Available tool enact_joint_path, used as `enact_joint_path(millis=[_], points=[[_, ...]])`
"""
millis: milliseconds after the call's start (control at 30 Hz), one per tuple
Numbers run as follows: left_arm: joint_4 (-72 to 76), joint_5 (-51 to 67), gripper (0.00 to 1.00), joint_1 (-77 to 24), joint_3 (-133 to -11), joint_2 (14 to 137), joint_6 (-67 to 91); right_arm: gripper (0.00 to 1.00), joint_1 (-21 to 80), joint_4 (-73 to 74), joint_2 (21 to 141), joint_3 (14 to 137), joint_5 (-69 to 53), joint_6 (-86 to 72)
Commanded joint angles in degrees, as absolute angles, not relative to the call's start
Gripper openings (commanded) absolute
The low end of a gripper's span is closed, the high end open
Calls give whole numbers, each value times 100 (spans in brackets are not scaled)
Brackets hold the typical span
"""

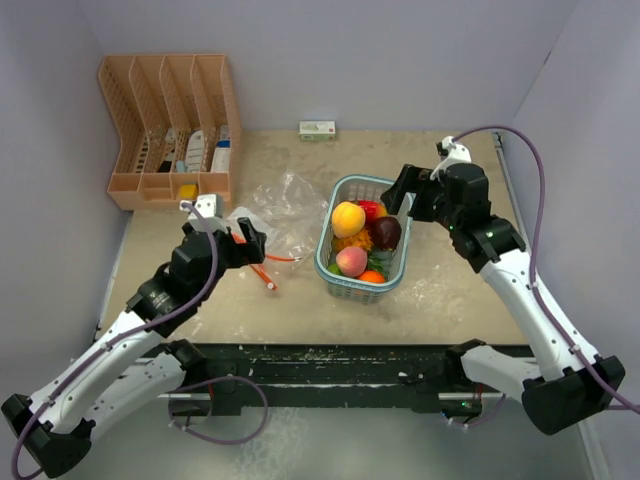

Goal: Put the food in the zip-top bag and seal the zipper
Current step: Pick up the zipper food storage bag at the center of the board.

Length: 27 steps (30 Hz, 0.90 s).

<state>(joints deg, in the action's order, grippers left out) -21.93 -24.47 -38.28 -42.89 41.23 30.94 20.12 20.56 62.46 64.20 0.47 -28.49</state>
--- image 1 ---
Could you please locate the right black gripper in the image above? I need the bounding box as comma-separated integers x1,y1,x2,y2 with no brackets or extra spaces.
381,164,461,232

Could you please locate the clear orange-zip bag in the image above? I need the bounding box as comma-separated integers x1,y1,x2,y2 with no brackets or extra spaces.
227,170,328,292

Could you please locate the yellow peach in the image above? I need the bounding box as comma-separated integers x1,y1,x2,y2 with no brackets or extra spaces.
331,201,366,238

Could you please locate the pink peach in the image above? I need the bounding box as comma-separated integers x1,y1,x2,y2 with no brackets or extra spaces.
336,246,368,278

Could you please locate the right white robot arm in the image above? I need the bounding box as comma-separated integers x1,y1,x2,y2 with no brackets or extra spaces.
381,163,626,435

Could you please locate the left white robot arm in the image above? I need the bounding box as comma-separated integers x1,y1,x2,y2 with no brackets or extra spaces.
1,218,267,479

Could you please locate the dark purple fruit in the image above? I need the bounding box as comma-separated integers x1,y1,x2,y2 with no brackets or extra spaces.
369,216,402,251

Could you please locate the blue plastic basket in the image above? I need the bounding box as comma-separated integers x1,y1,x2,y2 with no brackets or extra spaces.
314,175,414,305

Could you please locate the green lime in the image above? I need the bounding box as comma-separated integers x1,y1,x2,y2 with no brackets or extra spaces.
327,263,344,277

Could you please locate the yellow sponge block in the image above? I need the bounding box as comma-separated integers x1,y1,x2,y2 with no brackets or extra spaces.
179,184,199,201

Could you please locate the white blue bottle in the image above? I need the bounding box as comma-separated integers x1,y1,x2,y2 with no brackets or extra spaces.
210,125,231,173

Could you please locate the small green white box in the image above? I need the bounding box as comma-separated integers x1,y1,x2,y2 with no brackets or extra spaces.
298,120,337,142

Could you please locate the white pack in organizer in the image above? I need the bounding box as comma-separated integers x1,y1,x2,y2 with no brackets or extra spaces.
184,130,206,173

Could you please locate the orange file organizer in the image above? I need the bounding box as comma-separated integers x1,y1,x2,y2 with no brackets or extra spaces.
98,54,243,211

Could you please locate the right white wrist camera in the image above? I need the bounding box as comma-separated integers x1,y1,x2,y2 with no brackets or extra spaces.
430,136,472,181

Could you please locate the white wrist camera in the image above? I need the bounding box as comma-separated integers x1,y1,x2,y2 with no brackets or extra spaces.
179,194,227,233
430,136,472,181

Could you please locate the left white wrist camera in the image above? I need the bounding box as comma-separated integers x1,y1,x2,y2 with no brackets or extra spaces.
179,194,227,233

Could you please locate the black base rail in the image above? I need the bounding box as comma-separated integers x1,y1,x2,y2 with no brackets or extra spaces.
183,343,494,416

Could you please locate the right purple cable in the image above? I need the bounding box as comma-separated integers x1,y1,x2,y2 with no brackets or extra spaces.
442,124,640,431

